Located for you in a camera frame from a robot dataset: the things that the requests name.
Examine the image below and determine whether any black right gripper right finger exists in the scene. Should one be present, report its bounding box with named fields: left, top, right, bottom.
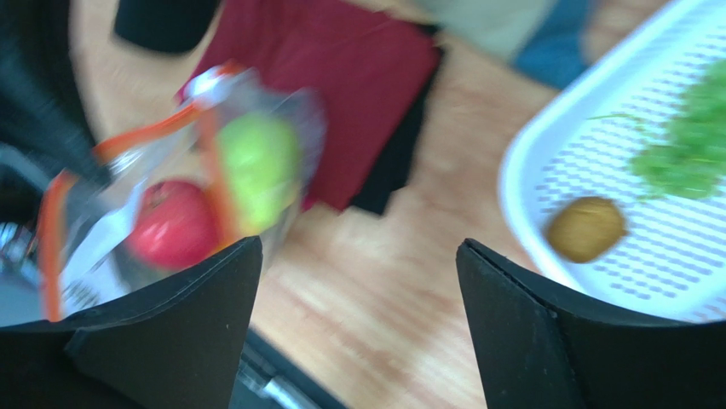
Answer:
left=456, top=239, right=725, bottom=408

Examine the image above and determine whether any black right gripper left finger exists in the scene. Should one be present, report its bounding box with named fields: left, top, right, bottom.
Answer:
left=1, top=238, right=262, bottom=408

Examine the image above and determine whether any red apple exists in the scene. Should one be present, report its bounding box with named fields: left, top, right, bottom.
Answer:
left=125, top=180, right=220, bottom=272

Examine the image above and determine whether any clear zip bag orange zipper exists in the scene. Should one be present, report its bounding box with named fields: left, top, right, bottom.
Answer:
left=38, top=63, right=327, bottom=321

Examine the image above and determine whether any green pear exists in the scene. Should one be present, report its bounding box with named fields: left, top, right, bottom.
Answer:
left=216, top=112, right=302, bottom=235

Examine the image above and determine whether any green grape bunch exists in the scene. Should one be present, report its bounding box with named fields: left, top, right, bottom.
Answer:
left=607, top=59, right=725, bottom=200

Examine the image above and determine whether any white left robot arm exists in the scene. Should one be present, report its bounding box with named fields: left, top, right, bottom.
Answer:
left=1, top=1, right=111, bottom=224

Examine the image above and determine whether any brown kiwi fruit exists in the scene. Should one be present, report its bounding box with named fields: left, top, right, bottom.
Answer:
left=545, top=197, right=627, bottom=263

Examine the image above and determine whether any white perforated plastic basket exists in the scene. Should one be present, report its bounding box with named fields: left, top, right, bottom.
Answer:
left=499, top=1, right=725, bottom=323

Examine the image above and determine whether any black folded cloth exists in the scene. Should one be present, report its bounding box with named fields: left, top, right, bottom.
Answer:
left=349, top=45, right=446, bottom=216

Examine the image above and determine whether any blue beige checkered pillow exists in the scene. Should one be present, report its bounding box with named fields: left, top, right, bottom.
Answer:
left=416, top=0, right=597, bottom=89

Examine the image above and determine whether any black cap with letter R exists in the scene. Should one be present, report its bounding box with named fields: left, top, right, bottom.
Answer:
left=113, top=0, right=222, bottom=55

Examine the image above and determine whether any dark red folded cloth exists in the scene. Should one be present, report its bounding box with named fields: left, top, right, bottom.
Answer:
left=194, top=0, right=438, bottom=210

